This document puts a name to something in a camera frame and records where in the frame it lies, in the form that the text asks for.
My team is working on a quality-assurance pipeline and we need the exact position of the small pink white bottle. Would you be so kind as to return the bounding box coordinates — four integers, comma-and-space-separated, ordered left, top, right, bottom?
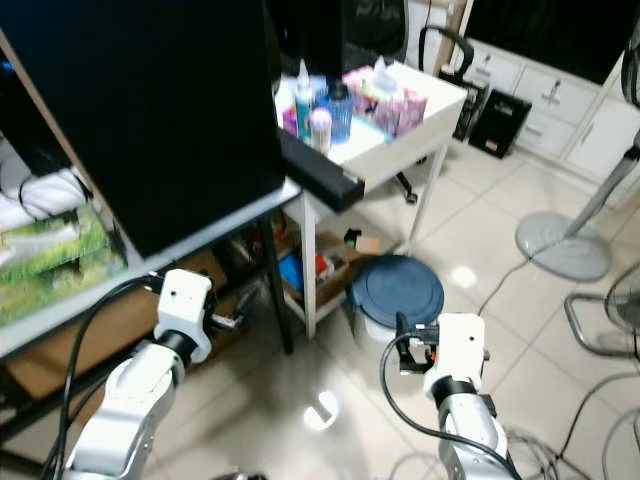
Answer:
308, 107, 333, 154

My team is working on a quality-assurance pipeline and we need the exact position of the white side table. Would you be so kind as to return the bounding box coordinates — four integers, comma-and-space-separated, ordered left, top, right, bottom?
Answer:
275, 62, 469, 339

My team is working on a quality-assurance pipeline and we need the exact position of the round grey rubbish bin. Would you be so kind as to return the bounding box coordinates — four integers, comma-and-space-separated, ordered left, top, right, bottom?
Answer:
355, 305, 439, 359

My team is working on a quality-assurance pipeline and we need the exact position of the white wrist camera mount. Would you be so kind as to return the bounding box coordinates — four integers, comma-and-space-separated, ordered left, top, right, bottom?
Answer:
155, 268, 214, 339
430, 313, 489, 386

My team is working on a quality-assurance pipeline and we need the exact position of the white desk black frame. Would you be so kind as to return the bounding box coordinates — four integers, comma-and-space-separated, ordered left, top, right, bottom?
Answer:
0, 180, 306, 451

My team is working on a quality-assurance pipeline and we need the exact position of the white bundled cable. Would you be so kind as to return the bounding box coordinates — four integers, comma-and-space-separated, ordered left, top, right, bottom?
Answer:
15, 168, 101, 223

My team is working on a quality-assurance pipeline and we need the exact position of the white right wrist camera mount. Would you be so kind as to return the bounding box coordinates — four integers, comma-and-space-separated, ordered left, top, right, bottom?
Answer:
430, 313, 489, 386

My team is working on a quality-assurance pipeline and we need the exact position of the blue bottle white nozzle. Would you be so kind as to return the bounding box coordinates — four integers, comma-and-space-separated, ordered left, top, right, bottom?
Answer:
295, 60, 314, 141

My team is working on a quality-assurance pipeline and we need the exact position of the large black monitor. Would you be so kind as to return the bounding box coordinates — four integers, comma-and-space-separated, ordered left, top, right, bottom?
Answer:
0, 0, 286, 259

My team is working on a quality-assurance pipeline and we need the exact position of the wooden shelf panel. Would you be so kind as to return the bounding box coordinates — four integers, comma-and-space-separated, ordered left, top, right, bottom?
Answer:
0, 35, 136, 266

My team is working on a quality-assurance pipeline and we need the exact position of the black bag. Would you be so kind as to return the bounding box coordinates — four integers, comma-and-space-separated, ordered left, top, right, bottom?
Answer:
468, 88, 533, 159

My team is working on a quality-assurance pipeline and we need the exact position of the pink tissue pack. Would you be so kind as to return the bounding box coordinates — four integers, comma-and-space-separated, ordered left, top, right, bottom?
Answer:
342, 57, 429, 138

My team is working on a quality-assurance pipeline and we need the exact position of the grey floor cable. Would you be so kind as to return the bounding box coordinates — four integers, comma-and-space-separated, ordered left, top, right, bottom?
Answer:
475, 250, 541, 316

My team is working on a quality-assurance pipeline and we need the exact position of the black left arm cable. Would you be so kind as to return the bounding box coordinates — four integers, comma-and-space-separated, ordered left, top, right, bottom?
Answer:
45, 275, 161, 480

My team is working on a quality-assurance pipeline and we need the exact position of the open cardboard box with items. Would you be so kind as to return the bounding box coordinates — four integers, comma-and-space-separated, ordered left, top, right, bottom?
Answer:
278, 230, 381, 306

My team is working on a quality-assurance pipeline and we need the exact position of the metal frame chair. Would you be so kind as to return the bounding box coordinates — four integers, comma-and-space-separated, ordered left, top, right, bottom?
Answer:
563, 288, 640, 359

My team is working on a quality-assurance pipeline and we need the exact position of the grey standing fan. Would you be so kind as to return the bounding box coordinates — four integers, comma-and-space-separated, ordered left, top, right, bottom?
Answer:
515, 140, 640, 283

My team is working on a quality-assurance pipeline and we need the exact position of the blue round bin lid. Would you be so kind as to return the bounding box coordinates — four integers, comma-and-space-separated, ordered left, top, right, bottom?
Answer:
347, 254, 446, 331

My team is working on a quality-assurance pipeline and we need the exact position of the green printed packet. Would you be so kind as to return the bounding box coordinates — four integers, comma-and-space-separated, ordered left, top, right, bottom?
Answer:
0, 205, 131, 326

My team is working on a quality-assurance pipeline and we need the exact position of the black office chair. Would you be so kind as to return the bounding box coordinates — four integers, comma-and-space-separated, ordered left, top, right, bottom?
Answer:
345, 0, 486, 111

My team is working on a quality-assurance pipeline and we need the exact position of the black sound bar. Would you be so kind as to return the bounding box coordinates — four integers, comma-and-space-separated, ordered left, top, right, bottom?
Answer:
278, 130, 364, 213

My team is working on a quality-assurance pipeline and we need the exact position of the white drawer cabinet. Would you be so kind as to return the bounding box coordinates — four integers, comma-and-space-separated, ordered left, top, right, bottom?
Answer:
455, 38, 640, 183

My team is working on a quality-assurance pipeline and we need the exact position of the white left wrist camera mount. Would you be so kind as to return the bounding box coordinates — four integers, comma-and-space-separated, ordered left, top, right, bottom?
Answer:
155, 268, 214, 339

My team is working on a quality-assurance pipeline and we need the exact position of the large brown cardboard box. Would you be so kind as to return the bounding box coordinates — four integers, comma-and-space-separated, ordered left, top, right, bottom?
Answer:
5, 255, 231, 401

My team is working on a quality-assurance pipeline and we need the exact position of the blue transparent tumbler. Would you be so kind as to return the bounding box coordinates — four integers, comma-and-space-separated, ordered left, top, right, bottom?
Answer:
322, 82, 354, 144

